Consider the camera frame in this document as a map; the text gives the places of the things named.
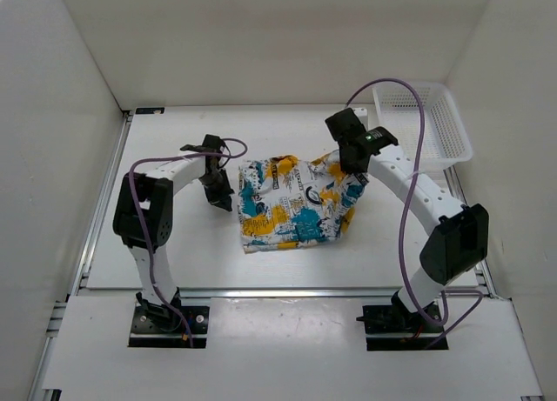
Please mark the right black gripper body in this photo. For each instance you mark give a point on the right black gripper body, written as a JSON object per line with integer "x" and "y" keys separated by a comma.
{"x": 353, "y": 169}

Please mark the small black label plate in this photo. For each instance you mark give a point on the small black label plate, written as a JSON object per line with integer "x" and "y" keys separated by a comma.
{"x": 149, "y": 110}

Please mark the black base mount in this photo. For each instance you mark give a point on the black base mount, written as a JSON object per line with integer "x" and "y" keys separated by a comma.
{"x": 388, "y": 328}
{"x": 154, "y": 326}

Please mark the white perforated plastic basket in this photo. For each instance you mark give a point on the white perforated plastic basket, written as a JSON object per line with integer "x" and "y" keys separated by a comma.
{"x": 445, "y": 143}

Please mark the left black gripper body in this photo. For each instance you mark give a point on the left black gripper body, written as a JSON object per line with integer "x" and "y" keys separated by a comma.
{"x": 211, "y": 183}

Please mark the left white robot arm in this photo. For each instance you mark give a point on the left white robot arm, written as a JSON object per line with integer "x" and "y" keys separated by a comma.
{"x": 143, "y": 217}

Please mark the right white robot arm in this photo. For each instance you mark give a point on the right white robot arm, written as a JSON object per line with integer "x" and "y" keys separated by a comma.
{"x": 457, "y": 234}

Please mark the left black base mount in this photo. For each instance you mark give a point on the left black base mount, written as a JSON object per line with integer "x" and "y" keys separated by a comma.
{"x": 154, "y": 326}

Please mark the white patterned printed shorts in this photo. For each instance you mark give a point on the white patterned printed shorts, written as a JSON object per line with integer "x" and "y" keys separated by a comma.
{"x": 286, "y": 203}

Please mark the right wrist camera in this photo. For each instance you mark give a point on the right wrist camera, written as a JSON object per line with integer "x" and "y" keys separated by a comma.
{"x": 361, "y": 112}

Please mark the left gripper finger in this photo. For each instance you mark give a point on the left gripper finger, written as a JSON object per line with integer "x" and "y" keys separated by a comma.
{"x": 226, "y": 190}
{"x": 221, "y": 201}

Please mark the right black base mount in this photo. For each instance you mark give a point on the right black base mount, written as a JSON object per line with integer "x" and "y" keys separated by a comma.
{"x": 388, "y": 328}

